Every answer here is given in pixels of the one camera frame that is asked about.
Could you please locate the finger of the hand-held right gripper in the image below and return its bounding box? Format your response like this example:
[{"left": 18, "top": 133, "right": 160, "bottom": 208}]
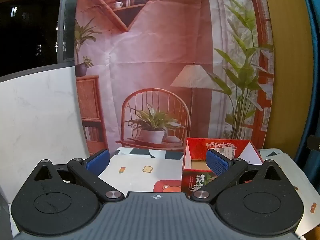
[{"left": 307, "top": 135, "right": 320, "bottom": 152}]

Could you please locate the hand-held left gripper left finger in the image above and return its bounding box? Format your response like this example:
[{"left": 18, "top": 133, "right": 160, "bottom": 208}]
[{"left": 24, "top": 149, "right": 125, "bottom": 203}]

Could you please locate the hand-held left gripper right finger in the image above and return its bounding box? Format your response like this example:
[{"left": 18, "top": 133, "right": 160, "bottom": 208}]
[{"left": 191, "top": 149, "right": 293, "bottom": 202}]

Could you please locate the red strawberry print box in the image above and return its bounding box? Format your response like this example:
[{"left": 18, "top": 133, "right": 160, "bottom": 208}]
[{"left": 181, "top": 137, "right": 264, "bottom": 193}]

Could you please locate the cartoon print table mat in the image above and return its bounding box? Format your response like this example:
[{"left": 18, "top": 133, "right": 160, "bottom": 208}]
[{"left": 98, "top": 147, "right": 318, "bottom": 237}]

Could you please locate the blue curtain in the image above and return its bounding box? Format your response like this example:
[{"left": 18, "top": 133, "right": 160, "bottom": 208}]
[{"left": 294, "top": 0, "right": 320, "bottom": 193}]

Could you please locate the white marble board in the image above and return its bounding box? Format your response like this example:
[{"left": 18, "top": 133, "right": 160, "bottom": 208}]
[{"left": 0, "top": 66, "right": 91, "bottom": 205}]

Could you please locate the yellow wooden panel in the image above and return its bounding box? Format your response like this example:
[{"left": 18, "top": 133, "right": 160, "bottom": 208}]
[{"left": 260, "top": 0, "right": 315, "bottom": 157}]

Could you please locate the room scene backdrop cloth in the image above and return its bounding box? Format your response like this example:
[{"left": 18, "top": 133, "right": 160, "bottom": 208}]
[{"left": 74, "top": 0, "right": 274, "bottom": 155}]

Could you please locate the dark window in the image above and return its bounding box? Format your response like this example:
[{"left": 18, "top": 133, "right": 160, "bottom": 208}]
[{"left": 0, "top": 0, "right": 81, "bottom": 77}]

